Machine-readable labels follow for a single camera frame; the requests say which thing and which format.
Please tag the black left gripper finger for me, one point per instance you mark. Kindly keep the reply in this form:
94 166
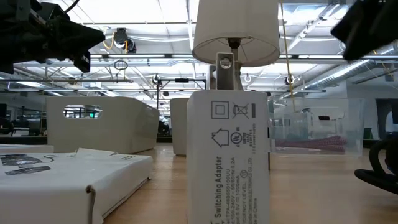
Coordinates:
84 35
83 63

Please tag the white acer product box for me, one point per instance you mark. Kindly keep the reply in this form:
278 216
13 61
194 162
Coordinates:
62 183

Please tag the clear plastic bin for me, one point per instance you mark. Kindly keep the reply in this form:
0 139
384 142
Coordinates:
326 124

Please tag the small white bin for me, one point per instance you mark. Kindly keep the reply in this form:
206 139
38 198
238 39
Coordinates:
178 127

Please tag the flat white box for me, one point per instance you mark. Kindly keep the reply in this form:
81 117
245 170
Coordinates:
25 148

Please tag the table lamp with white shade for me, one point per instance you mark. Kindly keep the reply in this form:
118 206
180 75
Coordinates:
236 28

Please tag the white switching power adapter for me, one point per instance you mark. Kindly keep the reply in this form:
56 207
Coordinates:
227 161

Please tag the black metal frame stand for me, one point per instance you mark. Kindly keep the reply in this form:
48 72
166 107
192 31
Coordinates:
182 80

